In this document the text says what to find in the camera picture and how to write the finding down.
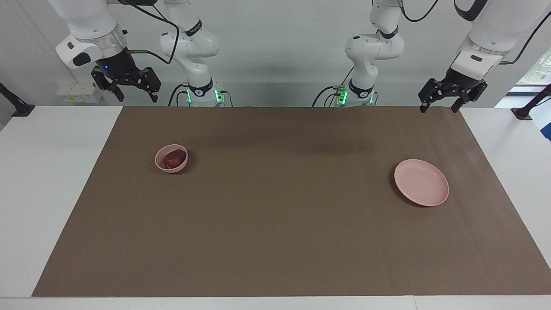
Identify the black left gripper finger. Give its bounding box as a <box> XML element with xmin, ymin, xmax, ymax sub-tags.
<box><xmin>418</xmin><ymin>78</ymin><xmax>449</xmax><ymax>114</ymax></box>
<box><xmin>451</xmin><ymin>81</ymin><xmax>488</xmax><ymax>114</ymax></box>

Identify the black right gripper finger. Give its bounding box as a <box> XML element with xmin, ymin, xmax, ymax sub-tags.
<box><xmin>137</xmin><ymin>66</ymin><xmax>162</xmax><ymax>103</ymax></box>
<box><xmin>91</xmin><ymin>68</ymin><xmax>126</xmax><ymax>103</ymax></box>

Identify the dark red apple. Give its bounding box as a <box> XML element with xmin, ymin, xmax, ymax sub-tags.
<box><xmin>163</xmin><ymin>149</ymin><xmax>186</xmax><ymax>169</ymax></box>

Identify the pink small bowl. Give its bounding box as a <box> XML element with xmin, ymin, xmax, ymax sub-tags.
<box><xmin>154</xmin><ymin>144</ymin><xmax>189</xmax><ymax>174</ymax></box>

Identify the pink round plate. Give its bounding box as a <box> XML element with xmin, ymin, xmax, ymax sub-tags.
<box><xmin>394</xmin><ymin>159</ymin><xmax>450</xmax><ymax>207</ymax></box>

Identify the black clamp stand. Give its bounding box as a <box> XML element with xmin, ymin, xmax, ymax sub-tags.
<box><xmin>0</xmin><ymin>82</ymin><xmax>36</xmax><ymax>118</ymax></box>
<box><xmin>511</xmin><ymin>83</ymin><xmax>551</xmax><ymax>120</ymax></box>

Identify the window with green outdoors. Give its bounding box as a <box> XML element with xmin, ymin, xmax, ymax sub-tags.
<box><xmin>519</xmin><ymin>47</ymin><xmax>551</xmax><ymax>87</ymax></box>

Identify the blue and white panel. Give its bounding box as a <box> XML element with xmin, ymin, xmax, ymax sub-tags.
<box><xmin>533</xmin><ymin>108</ymin><xmax>551</xmax><ymax>142</ymax></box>

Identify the brown table mat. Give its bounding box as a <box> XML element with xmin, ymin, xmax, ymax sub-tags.
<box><xmin>31</xmin><ymin>106</ymin><xmax>551</xmax><ymax>298</ymax></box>

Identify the black right base cable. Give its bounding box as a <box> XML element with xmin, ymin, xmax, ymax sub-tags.
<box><xmin>168</xmin><ymin>84</ymin><xmax>186</xmax><ymax>107</ymax></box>

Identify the black base cable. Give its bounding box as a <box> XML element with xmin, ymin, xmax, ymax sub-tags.
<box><xmin>312</xmin><ymin>65</ymin><xmax>354</xmax><ymax>107</ymax></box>
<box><xmin>168</xmin><ymin>84</ymin><xmax>186</xmax><ymax>107</ymax></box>

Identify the white wall socket box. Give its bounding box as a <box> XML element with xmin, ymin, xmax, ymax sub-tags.
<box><xmin>56</xmin><ymin>82</ymin><xmax>104</xmax><ymax>104</ymax></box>

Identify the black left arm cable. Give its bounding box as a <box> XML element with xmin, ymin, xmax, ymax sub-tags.
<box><xmin>398</xmin><ymin>0</ymin><xmax>551</xmax><ymax>65</ymax></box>

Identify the black left base cable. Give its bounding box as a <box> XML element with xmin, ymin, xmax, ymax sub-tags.
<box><xmin>312</xmin><ymin>65</ymin><xmax>354</xmax><ymax>107</ymax></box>

